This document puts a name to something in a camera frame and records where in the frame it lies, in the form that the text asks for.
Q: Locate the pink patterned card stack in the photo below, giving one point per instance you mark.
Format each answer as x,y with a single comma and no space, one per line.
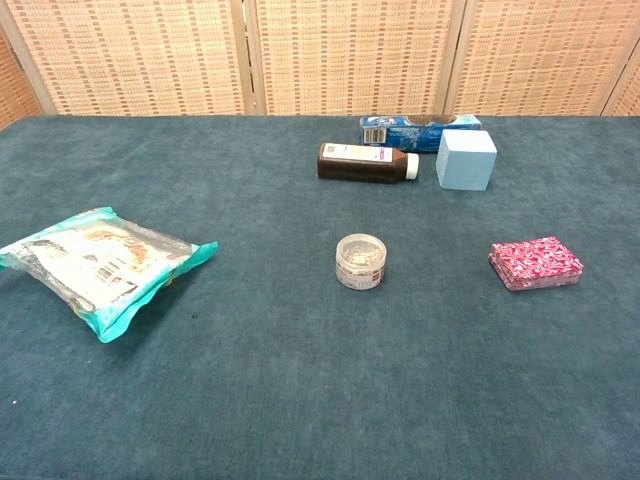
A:
535,262

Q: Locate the clear round plastic jar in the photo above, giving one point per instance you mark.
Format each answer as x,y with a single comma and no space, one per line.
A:
361,265

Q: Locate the brown medicine bottle white cap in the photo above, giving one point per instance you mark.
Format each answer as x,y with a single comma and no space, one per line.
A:
360,170

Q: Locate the blue cookie box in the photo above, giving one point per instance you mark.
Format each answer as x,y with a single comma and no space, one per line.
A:
400,136

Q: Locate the teal felt table cover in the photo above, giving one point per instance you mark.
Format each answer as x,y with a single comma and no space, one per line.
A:
250,375

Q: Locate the light blue cube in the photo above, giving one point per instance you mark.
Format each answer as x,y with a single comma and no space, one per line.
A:
465,165

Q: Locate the woven bamboo screen panel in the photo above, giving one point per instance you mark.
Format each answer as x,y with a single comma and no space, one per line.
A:
630,100
15,95
350,55
540,55
135,55

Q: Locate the teal white snack bag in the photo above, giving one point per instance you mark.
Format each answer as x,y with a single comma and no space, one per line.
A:
100,270

